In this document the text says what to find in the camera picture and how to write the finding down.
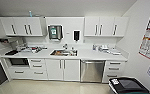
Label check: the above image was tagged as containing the stainless steel dishwasher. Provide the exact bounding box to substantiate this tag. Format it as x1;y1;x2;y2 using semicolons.
80;59;106;84

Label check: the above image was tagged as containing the steel paper towel dispenser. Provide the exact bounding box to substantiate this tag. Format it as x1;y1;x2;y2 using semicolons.
47;24;64;42

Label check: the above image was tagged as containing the black soap dispenser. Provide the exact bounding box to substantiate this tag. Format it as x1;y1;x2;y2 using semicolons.
72;29;81;43

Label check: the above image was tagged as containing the white wall cabinet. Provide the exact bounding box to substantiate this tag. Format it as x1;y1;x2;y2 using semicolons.
83;15;130;38
0;16;47;38

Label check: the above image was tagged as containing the white dish towel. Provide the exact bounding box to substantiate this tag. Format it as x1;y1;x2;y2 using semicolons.
107;49;123;56

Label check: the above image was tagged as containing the blue dish soap bottle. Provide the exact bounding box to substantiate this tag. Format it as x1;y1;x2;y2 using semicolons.
92;44;99;51

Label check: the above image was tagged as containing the steel sink basin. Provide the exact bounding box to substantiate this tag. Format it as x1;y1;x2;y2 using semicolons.
50;49;79;58

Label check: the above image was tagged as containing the stack of white plates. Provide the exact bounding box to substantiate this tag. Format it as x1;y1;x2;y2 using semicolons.
99;44;111;52

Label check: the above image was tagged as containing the white base cabinet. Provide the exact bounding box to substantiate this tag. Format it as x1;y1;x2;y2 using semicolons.
2;56;129;84

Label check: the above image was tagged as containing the chrome faucet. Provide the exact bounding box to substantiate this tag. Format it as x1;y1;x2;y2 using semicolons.
62;43;69;51

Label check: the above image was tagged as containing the black built-in microwave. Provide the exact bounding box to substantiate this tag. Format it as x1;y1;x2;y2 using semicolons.
7;57;30;67

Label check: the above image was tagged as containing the blue spray bottle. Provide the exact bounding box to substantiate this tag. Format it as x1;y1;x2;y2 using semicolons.
28;10;33;18

